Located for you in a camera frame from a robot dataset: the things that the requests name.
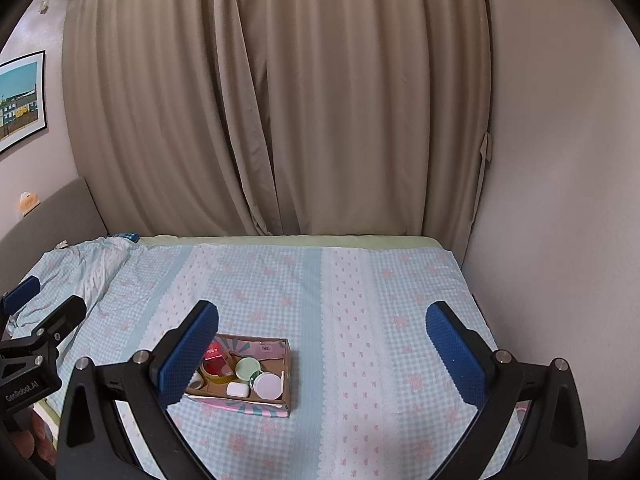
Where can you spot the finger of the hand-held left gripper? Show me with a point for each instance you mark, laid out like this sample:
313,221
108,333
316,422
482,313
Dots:
21,292
62,315

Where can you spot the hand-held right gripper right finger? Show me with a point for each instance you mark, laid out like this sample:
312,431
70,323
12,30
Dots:
455,350

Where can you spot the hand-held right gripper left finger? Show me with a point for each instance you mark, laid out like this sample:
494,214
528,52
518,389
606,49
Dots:
192,350

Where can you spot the pale green lid jar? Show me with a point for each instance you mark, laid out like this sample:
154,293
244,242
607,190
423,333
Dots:
247,367

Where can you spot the white earbuds case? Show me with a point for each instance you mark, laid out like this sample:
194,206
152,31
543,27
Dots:
238,389

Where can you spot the large white lid jar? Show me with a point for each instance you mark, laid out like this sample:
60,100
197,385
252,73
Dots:
267,386

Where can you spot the cardboard box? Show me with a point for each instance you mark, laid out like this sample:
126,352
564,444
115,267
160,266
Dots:
287,375

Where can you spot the person's left hand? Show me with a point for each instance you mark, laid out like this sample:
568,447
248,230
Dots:
37,435

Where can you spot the grey headboard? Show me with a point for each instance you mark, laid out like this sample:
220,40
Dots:
55,220

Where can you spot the small orange ornament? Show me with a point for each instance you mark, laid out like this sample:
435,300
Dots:
29,202

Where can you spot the small blue object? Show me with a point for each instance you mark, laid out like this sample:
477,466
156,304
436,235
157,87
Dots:
125,237

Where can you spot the blue checked bed sheet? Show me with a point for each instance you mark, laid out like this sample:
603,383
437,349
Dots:
350,310

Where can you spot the pale green mattress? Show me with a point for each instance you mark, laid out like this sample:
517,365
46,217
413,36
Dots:
300,240

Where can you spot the beige curtain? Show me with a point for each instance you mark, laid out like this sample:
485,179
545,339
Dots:
275,100

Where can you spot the wall poster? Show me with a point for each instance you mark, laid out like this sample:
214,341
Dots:
20,100

